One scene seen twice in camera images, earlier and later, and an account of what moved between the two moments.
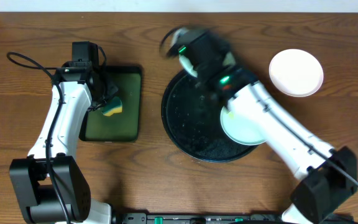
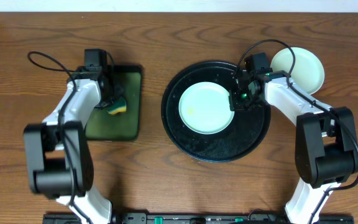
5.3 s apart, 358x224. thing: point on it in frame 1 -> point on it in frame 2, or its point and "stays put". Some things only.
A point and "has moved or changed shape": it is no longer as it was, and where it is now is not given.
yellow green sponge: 114,106 has moved or changed shape
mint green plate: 241,130 -> 204,108
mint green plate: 187,65 -> 307,73
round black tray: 191,117 stays put
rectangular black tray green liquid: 122,127 stays put
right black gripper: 202,75 -> 237,99
